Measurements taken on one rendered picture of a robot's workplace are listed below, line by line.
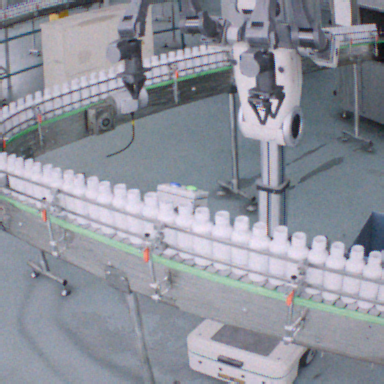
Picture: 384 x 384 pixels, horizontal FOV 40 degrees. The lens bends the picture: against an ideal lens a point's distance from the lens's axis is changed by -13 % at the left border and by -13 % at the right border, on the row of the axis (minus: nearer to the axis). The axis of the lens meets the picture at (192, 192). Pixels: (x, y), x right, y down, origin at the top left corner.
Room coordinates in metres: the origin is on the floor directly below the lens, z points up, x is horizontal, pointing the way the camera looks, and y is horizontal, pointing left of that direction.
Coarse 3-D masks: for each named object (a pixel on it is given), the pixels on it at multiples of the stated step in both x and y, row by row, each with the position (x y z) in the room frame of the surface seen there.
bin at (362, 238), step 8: (368, 216) 1.67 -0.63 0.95; (376, 216) 1.70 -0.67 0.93; (368, 224) 1.67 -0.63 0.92; (376, 224) 1.69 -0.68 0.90; (360, 232) 1.58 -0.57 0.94; (368, 232) 1.68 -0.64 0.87; (376, 232) 1.69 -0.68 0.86; (360, 240) 1.59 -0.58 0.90; (368, 240) 1.70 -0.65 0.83; (376, 240) 1.69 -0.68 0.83; (368, 248) 1.71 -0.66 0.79; (376, 248) 1.69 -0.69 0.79; (368, 256) 1.71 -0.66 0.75
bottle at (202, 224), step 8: (200, 208) 1.44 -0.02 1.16; (200, 216) 1.41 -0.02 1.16; (208, 216) 1.42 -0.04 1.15; (192, 224) 1.44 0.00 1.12; (200, 224) 1.41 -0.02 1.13; (208, 224) 1.41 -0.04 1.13; (200, 232) 1.40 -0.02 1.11; (208, 232) 1.40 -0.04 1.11; (200, 240) 1.40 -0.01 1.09; (208, 240) 1.40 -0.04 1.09; (200, 248) 1.40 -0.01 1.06; (208, 248) 1.40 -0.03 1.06; (200, 264) 1.40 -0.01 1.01; (208, 264) 1.40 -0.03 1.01
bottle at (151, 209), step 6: (150, 192) 1.56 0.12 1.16; (150, 198) 1.52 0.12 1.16; (156, 198) 1.53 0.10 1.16; (150, 204) 1.52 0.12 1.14; (156, 204) 1.53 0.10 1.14; (144, 210) 1.53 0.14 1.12; (150, 210) 1.52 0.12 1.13; (156, 210) 1.52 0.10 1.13; (150, 216) 1.51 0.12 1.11; (156, 216) 1.51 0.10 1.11; (144, 222) 1.53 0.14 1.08; (150, 222) 1.51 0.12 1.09; (144, 228) 1.53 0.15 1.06; (150, 228) 1.51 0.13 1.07; (150, 234) 1.51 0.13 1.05
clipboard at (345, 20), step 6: (336, 0) 5.17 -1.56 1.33; (342, 0) 5.10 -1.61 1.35; (348, 0) 5.04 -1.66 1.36; (336, 6) 5.17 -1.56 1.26; (342, 6) 5.11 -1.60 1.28; (348, 6) 5.04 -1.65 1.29; (336, 12) 5.18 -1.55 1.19; (342, 12) 5.11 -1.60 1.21; (348, 12) 5.05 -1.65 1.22; (336, 18) 5.18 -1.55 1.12; (342, 18) 5.11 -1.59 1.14; (348, 18) 5.05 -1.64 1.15; (342, 24) 5.12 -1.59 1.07; (348, 24) 5.04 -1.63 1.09
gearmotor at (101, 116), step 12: (108, 96) 2.98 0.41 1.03; (120, 96) 2.98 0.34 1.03; (144, 96) 3.04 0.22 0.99; (96, 108) 2.89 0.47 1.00; (108, 108) 2.92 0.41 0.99; (120, 108) 2.95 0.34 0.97; (132, 108) 2.95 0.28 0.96; (96, 120) 2.87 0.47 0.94; (108, 120) 2.90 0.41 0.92; (132, 120) 2.97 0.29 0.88; (96, 132) 2.87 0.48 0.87; (108, 156) 3.04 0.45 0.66
